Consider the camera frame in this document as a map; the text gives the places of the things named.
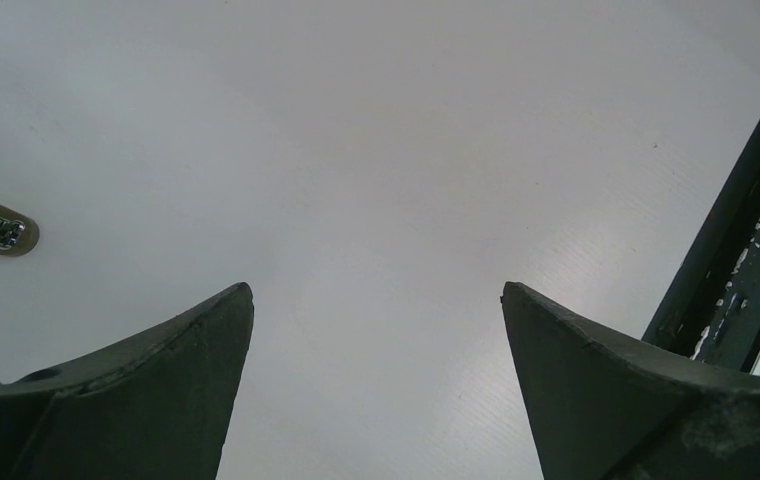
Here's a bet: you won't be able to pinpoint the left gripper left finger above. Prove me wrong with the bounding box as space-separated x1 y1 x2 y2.
0 283 254 479

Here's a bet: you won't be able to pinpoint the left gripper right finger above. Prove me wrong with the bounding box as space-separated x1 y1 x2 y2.
501 282 760 479

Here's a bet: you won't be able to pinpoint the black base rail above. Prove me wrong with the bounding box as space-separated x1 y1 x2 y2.
642 120 760 376

